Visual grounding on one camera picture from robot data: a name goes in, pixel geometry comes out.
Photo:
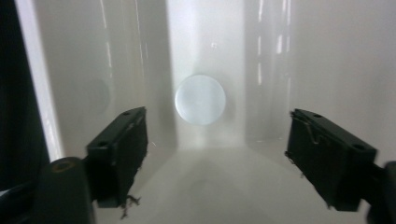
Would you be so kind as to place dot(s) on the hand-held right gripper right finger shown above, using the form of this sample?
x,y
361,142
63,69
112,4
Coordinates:
x,y
330,161

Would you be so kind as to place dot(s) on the small white bottle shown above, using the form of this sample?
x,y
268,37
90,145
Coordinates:
x,y
200,100

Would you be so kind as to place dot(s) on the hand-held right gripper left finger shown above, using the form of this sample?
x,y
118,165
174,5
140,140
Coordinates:
x,y
120,155

